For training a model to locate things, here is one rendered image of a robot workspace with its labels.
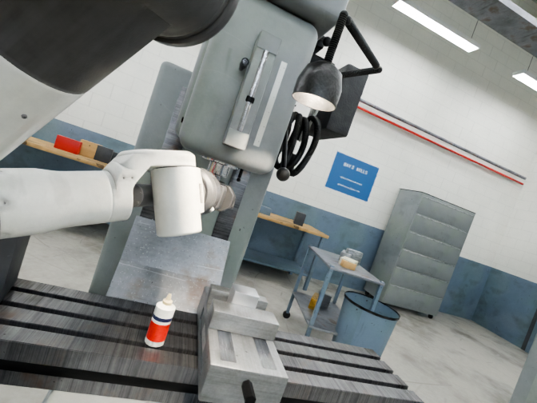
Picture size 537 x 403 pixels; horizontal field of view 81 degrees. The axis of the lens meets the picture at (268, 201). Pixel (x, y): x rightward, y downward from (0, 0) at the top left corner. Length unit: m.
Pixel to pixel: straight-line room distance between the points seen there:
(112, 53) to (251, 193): 0.92
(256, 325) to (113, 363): 0.28
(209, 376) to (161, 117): 0.76
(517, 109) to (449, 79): 1.74
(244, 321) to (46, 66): 0.60
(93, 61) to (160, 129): 0.86
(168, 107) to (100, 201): 0.71
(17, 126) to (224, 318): 0.55
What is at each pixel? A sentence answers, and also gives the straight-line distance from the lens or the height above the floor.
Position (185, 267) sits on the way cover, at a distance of 1.07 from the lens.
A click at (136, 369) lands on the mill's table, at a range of 0.72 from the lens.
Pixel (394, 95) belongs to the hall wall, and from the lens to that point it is 6.15.
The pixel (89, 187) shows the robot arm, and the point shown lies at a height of 1.23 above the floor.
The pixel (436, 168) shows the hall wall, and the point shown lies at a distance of 6.71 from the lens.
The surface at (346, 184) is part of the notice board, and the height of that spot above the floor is 1.75.
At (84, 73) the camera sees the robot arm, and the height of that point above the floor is 1.32.
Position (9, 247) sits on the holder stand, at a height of 1.03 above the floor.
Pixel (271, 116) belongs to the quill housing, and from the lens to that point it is 0.64.
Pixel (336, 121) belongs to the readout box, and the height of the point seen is 1.55.
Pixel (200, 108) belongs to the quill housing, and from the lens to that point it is 0.62.
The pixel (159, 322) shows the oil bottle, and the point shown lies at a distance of 0.72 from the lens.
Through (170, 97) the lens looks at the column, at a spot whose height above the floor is 1.46.
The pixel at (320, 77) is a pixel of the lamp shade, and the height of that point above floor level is 1.47.
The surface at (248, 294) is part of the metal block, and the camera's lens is 0.76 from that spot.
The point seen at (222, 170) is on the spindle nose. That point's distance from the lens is 0.68.
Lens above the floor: 1.30
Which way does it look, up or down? 3 degrees down
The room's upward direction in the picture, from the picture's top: 19 degrees clockwise
